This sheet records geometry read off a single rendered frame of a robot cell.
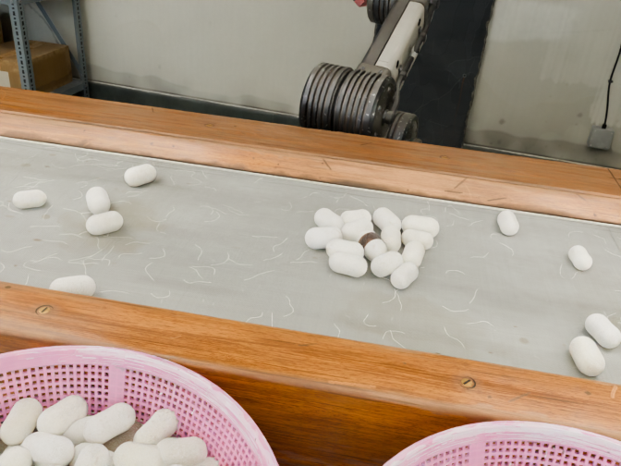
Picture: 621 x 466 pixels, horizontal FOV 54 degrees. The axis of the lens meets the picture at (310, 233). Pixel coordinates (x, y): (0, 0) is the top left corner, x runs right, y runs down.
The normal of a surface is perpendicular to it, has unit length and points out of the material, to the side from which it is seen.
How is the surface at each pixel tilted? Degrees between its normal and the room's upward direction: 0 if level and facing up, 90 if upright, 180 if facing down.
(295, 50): 90
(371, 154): 0
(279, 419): 90
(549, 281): 0
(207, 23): 90
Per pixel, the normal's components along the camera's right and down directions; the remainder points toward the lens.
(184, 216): 0.08, -0.86
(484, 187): -0.05, -0.26
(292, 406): -0.15, 0.48
